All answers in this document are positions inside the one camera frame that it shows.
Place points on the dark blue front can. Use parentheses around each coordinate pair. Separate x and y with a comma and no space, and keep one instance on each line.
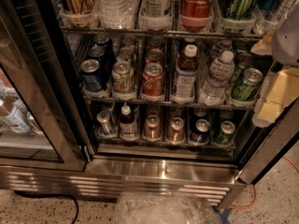
(92,75)

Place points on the silver can bottom shelf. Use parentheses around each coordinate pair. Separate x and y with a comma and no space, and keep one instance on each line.
(106,124)

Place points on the gold tall can top shelf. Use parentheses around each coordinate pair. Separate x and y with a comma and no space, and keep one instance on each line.
(78,13)

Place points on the glass fridge door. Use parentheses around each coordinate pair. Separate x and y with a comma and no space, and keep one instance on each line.
(56,147)

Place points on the copper can bottom shelf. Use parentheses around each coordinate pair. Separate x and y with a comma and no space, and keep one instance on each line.
(152,127)

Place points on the clear plastic bag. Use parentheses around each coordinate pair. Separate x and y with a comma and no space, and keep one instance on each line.
(164,209)

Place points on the clear water bottle shelf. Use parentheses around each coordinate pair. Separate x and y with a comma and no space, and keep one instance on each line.
(117,14)
(216,80)

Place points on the green can middle shelf front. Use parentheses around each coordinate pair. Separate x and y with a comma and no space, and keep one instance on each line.
(247,85)

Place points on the red soda can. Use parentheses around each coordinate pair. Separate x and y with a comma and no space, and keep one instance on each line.
(155,56)
(153,80)

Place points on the steel fridge base grille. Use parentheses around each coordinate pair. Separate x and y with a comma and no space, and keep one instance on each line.
(109,177)

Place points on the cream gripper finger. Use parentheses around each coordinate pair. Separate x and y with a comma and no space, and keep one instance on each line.
(264,46)
(278,91)

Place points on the green tall can top shelf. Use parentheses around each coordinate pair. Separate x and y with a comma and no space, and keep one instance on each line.
(235,13)

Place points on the white green soda can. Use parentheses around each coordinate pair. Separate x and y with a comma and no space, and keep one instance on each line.
(123,77)

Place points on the clear water bottle top shelf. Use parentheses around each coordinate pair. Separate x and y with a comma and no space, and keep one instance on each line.
(117,14)

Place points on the striped can top shelf right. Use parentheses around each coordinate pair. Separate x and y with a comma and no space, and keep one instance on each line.
(273,10)

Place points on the white label bottle top shelf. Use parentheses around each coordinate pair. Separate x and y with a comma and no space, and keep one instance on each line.
(155,14)

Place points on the dark blue can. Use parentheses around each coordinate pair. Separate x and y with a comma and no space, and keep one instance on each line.
(92,75)
(98,53)

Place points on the iced tea bottle middle shelf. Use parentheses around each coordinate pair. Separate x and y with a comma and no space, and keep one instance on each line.
(186,72)

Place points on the clear water bottle middle shelf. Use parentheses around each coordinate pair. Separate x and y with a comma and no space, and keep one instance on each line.
(216,80)

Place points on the brown drink bottle white cap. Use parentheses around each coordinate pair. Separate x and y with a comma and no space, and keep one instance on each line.
(128,128)

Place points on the bronze can bottom shelf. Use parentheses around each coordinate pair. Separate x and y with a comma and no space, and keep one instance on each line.
(175,132)

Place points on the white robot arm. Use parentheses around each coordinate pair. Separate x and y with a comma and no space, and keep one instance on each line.
(285,42)

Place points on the blue pepsi can bottom shelf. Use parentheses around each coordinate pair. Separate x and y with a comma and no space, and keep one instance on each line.
(200,133)

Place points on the red soda can front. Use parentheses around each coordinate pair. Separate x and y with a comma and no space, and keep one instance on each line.
(153,80)

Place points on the green can bottom shelf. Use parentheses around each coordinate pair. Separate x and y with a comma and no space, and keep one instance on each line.
(225,133)

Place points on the red coca-cola bottle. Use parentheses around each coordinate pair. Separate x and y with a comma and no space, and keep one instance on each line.
(195,13)

